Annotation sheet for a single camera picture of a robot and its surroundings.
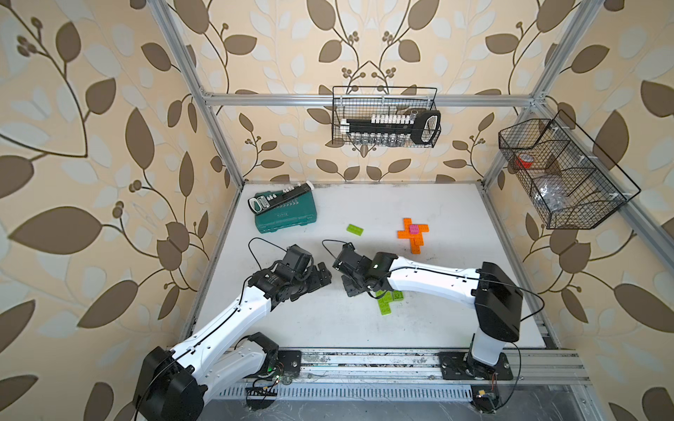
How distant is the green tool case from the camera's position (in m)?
1.04

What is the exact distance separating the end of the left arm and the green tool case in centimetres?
34

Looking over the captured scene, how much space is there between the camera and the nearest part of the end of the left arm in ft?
1.87
